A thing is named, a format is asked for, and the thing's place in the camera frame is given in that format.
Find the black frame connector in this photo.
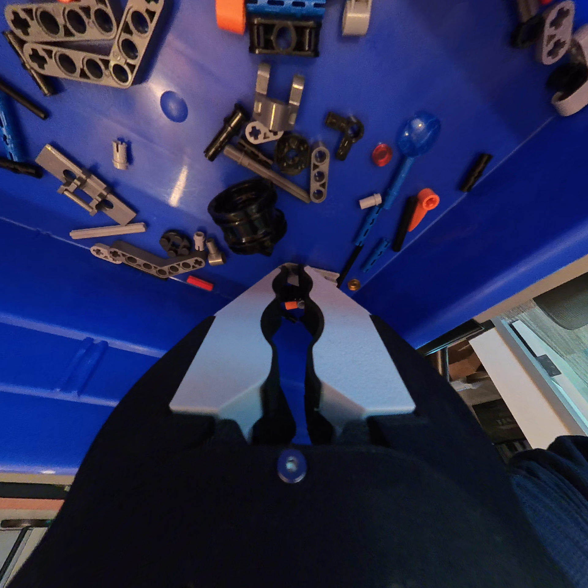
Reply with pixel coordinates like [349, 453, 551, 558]
[249, 16, 320, 58]

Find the black small connector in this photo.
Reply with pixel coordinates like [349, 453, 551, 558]
[511, 13, 546, 50]

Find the dark grey bent beam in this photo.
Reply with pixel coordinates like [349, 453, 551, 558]
[90, 240, 208, 280]

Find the grey three-hole liftarm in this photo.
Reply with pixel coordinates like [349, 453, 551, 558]
[310, 143, 330, 203]

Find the white shelf unit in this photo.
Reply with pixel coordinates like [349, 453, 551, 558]
[420, 271, 588, 460]

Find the grey track link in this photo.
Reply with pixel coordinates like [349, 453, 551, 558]
[35, 144, 138, 227]

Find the grey cross-hole liftarm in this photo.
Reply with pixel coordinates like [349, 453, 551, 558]
[535, 0, 576, 65]

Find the blue plastic parts bin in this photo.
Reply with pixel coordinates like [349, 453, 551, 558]
[0, 0, 588, 476]

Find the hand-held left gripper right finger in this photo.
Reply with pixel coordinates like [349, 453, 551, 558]
[296, 263, 416, 444]

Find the light grey small liftarm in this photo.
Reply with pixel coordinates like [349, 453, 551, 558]
[244, 121, 284, 144]

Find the black angle connector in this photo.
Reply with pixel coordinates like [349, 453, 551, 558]
[325, 111, 365, 161]

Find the blue transparent paddle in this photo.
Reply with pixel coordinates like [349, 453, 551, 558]
[382, 111, 442, 210]

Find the black thin axle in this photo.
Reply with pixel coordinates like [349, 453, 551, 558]
[337, 245, 364, 288]

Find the orange rounded piece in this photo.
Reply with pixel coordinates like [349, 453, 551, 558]
[215, 0, 248, 35]

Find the light grey axle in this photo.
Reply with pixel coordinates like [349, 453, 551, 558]
[69, 222, 147, 240]

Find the black long axle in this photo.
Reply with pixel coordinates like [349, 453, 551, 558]
[0, 79, 49, 121]

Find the person's dark knit sweater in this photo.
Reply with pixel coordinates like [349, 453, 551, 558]
[507, 434, 588, 588]

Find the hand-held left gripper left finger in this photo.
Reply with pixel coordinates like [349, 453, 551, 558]
[168, 263, 295, 444]

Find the black short axle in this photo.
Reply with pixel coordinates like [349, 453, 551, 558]
[391, 196, 419, 253]

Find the black long pin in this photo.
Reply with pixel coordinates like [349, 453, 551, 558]
[204, 103, 249, 162]

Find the blue studded beam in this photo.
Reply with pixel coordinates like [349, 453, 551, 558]
[246, 0, 328, 15]

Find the orange connector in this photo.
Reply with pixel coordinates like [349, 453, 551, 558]
[408, 188, 441, 232]

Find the dark grey long axle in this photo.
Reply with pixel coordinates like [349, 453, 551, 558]
[223, 144, 312, 204]

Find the small black pin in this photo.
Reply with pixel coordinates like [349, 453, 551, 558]
[0, 157, 43, 179]
[460, 153, 493, 193]

